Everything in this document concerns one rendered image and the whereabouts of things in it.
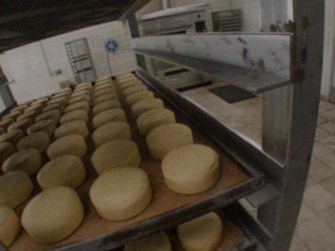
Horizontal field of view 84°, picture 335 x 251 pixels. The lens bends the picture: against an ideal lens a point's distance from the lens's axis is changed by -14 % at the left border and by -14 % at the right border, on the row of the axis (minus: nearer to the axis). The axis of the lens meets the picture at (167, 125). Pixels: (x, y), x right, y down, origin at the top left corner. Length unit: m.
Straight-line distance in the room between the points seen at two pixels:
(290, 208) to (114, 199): 0.15
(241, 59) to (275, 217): 0.14
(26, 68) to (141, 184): 6.47
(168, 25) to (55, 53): 3.08
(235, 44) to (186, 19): 5.12
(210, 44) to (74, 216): 0.19
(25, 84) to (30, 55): 0.83
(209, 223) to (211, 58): 0.17
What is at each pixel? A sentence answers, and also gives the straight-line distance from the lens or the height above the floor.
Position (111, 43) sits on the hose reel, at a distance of 5.92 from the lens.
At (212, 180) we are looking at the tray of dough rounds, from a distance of 0.18.
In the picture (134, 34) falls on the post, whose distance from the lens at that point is 0.71.
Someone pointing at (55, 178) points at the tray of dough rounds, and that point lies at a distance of 0.22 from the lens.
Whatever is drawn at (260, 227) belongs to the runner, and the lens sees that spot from 0.24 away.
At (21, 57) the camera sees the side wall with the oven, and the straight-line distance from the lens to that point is 6.61.
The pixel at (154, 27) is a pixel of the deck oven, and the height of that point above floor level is 1.68.
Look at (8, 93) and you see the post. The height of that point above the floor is 1.55.
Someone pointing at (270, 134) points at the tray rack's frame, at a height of 1.53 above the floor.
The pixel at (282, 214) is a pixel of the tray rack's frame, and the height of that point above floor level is 1.46.
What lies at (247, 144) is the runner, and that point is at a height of 1.51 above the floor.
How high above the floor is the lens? 1.62
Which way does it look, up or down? 25 degrees down
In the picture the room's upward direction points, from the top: 12 degrees counter-clockwise
